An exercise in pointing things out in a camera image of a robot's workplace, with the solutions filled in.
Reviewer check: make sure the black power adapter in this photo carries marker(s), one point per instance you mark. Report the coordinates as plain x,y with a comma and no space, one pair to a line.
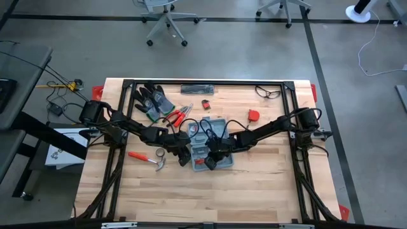
56,109

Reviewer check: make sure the black keyboard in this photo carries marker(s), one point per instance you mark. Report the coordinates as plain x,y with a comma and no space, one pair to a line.
6,95

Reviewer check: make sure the clear safety glasses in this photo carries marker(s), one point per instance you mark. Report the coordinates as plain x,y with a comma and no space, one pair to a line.
273,93

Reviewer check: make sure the small red black utility knife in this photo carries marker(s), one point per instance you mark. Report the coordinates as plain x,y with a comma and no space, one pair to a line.
206,104

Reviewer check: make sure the white cardboard box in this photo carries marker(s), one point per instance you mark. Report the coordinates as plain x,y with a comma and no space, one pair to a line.
60,152

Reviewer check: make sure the black table leg beam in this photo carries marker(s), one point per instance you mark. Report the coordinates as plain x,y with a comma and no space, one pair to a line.
47,133

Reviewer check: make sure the black zip tie bag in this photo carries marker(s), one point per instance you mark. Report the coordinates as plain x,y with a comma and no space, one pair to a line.
197,89

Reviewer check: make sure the white round fan base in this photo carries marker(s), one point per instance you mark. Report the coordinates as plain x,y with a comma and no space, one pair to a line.
356,14

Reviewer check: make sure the black aluminium table frame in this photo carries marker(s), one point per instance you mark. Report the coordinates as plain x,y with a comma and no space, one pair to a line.
222,82

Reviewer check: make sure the red tape measure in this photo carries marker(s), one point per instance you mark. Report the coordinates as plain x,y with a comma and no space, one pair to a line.
253,115

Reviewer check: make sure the silver metal bracket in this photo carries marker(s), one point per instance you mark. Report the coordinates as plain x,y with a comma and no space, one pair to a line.
295,226
117,225

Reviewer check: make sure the grey office chair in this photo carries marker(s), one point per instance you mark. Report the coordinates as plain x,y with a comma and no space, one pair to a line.
286,8
165,19

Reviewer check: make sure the red table clamp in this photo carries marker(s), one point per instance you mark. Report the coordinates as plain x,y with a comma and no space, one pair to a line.
343,212
97,93
313,93

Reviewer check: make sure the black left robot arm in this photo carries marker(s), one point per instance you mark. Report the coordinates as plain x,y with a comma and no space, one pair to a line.
133,127

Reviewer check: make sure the red screwdriver bit holder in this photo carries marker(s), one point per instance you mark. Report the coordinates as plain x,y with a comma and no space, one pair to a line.
199,161

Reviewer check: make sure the grey plastic tool case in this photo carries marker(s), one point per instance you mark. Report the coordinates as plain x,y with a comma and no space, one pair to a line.
197,149

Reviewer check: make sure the black tape roll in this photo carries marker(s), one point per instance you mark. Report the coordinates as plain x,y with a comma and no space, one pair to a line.
160,149

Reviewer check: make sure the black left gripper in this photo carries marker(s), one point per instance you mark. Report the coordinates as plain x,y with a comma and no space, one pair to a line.
178,143

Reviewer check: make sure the grey desk corner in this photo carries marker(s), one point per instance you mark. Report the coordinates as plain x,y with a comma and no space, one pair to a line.
399,8

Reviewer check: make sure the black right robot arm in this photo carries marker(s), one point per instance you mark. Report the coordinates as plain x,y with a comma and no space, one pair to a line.
270,128

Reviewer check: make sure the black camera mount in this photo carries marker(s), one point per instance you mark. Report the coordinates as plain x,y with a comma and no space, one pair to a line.
209,226

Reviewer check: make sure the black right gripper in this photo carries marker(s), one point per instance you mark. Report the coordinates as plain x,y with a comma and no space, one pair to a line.
222,146

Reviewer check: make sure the grey side table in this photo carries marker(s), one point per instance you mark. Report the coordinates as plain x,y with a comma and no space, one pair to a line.
22,70
9,152

